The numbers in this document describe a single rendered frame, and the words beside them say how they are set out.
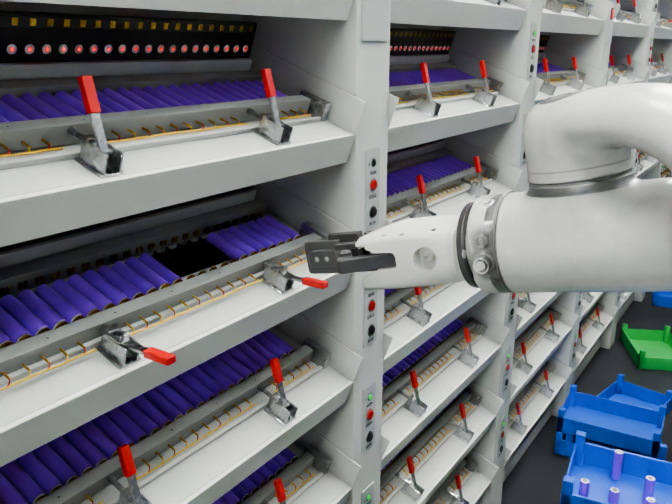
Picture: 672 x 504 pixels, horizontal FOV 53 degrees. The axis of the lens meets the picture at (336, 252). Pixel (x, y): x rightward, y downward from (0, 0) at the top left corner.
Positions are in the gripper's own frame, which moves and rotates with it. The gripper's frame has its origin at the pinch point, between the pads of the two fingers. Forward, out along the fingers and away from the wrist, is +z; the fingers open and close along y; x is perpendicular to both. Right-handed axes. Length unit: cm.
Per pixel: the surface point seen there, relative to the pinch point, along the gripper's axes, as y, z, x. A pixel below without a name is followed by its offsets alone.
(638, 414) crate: 168, 13, -96
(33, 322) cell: -17.8, 26.2, -1.9
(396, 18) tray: 44, 13, 27
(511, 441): 120, 38, -86
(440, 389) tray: 69, 29, -47
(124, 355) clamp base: -13.3, 19.0, -6.8
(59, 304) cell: -13.9, 27.4, -1.2
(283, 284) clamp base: 13.3, 19.3, -6.9
